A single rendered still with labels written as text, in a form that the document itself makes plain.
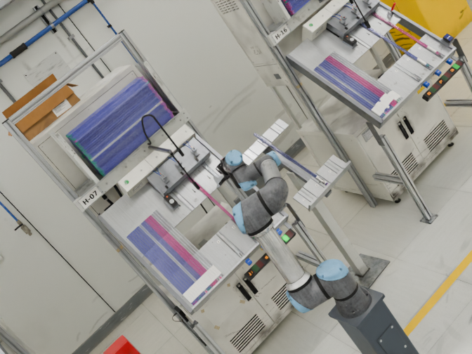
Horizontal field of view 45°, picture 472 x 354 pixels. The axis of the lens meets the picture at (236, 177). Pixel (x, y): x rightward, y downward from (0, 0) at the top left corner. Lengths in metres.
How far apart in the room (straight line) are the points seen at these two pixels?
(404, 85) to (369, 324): 1.52
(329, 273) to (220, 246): 0.78
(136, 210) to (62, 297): 1.82
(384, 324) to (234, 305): 1.07
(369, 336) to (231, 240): 0.87
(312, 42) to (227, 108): 1.54
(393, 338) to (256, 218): 0.80
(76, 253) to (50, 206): 0.42
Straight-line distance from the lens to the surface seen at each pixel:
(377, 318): 2.49
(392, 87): 3.43
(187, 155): 3.07
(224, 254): 2.91
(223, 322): 3.32
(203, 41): 4.86
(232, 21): 3.75
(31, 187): 4.51
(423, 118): 3.93
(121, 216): 3.06
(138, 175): 3.04
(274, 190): 2.23
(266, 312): 3.43
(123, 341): 2.95
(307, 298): 2.36
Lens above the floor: 2.12
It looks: 22 degrees down
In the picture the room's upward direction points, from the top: 36 degrees counter-clockwise
